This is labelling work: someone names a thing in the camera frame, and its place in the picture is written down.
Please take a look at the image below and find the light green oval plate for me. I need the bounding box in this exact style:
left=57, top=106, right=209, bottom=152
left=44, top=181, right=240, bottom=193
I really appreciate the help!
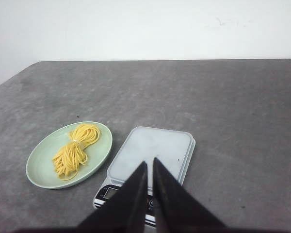
left=26, top=121, right=113, bottom=189

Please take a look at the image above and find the yellow vermicelli noodle bundle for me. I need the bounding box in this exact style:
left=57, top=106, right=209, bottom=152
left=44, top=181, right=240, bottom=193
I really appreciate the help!
left=52, top=124, right=101, bottom=181

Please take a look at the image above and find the silver digital kitchen scale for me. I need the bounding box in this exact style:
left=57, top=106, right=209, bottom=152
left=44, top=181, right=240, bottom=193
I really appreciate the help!
left=93, top=126, right=195, bottom=228

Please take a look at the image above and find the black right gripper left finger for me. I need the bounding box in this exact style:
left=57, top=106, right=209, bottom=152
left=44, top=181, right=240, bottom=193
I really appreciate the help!
left=76, top=162, right=147, bottom=233

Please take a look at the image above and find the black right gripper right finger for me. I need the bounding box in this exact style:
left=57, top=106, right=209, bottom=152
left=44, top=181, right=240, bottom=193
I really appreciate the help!
left=153, top=158, right=227, bottom=233

